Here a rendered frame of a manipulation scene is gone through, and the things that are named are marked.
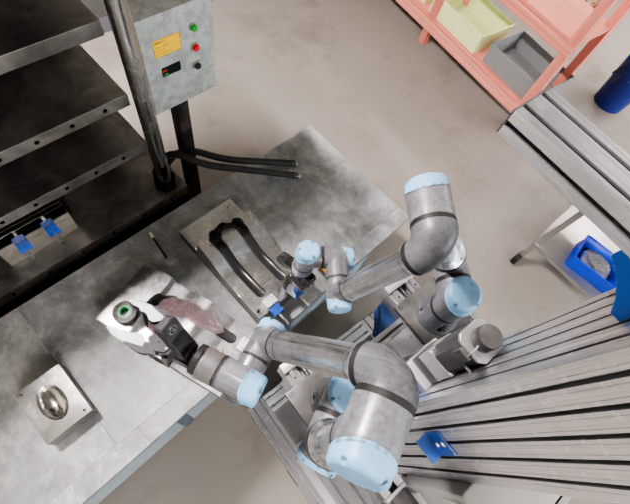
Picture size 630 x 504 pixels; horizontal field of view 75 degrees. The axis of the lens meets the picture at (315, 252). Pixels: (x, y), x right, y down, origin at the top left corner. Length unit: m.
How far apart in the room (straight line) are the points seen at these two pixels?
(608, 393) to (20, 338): 1.70
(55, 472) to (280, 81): 2.95
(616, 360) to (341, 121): 2.96
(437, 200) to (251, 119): 2.41
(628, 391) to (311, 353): 0.54
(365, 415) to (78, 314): 1.27
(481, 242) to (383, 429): 2.55
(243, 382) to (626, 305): 0.69
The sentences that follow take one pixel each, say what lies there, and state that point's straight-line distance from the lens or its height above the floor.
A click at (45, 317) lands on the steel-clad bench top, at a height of 0.80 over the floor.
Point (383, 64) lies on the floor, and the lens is 4.02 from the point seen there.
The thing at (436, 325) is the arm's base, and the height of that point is 1.09.
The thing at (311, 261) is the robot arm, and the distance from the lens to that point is 1.27.
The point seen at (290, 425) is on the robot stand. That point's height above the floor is 0.21.
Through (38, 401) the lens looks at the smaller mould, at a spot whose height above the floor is 0.86.
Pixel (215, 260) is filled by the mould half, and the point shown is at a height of 0.92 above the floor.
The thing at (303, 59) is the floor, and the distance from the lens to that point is 3.84.
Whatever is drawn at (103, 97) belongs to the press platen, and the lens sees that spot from 1.61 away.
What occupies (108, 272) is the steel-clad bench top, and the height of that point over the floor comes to 0.80.
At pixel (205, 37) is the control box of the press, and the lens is 1.77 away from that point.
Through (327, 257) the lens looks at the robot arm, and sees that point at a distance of 1.30.
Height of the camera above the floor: 2.39
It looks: 62 degrees down
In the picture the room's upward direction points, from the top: 21 degrees clockwise
